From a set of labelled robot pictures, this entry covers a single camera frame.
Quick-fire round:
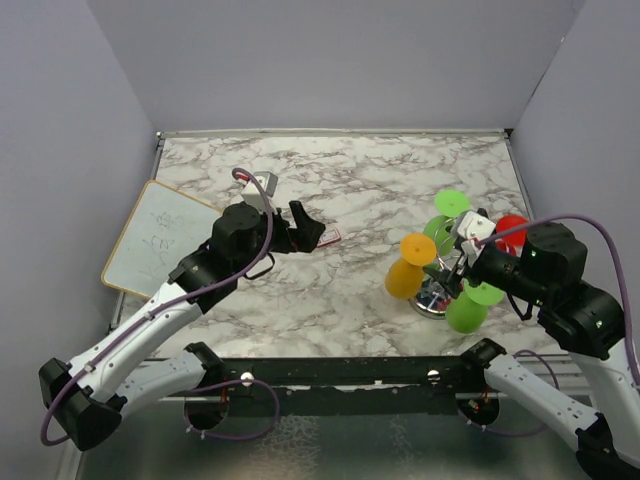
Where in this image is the yellow framed whiteboard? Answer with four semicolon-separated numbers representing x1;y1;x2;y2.
101;180;221;298

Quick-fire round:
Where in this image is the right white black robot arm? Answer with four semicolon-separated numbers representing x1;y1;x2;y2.
424;217;639;479

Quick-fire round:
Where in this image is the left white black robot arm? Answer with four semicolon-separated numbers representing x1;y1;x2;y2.
38;201;326;451

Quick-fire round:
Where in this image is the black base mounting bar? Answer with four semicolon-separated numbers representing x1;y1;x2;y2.
164;355;521;417

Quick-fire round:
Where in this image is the small red white card box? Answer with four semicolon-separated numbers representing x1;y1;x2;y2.
317;228;341;248

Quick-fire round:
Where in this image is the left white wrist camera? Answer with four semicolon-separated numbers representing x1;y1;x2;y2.
237;171;279;213

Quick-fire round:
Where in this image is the red plastic wine glass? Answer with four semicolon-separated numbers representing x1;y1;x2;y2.
494;214;531;251

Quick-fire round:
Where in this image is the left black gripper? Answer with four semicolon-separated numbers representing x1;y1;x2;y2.
235;201;326;277

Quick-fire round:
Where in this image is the chrome wire wine glass rack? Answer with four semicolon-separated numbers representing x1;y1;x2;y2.
409;215;455;320

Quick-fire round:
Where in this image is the near green wine glass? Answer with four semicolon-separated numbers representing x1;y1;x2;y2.
445;280;505;334

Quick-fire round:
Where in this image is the green wine glass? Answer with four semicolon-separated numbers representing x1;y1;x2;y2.
423;189;471;257
445;280;505;334

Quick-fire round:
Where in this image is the far green wine glass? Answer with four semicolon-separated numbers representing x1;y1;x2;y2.
423;189;471;257

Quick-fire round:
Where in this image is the orange plastic wine glass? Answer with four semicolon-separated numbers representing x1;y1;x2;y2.
384;233;437;300

